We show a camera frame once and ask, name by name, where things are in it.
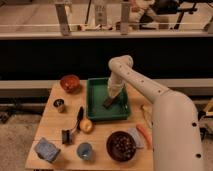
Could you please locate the blue sponge block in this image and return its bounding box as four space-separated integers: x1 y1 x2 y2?
34 137 60 163

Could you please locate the green plastic tray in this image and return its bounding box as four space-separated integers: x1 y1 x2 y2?
86 77 131 122

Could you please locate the orange carrot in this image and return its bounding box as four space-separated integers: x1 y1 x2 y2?
136 124 152 149

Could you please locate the dark brown eraser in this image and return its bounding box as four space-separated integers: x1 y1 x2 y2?
103 97 114 109

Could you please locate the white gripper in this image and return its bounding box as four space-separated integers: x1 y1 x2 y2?
108 82 124 99

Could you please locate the dark brown bowl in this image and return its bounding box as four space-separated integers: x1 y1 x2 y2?
106 131 136 162

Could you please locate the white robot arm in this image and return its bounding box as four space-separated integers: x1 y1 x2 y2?
108 55 204 171

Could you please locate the wooden post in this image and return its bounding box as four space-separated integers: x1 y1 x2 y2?
55 0 70 36
120 0 130 35

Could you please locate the person in background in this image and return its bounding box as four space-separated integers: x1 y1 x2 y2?
129 0 179 29

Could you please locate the wooden post left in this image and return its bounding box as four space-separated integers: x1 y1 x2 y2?
55 0 70 36

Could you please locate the wooden post right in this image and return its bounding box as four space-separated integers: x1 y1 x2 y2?
120 0 130 35

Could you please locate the blue plastic cup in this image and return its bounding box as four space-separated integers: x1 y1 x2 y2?
77 142 93 161

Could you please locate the orange-red bowl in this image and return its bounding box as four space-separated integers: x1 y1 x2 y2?
60 75 80 93

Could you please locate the small metal cup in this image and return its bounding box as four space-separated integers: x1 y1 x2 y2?
53 99 65 113

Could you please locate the black handled brush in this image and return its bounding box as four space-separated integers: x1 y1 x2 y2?
61 107 84 145

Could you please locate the grey cloth piece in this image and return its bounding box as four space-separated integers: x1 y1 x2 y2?
127 128 144 149

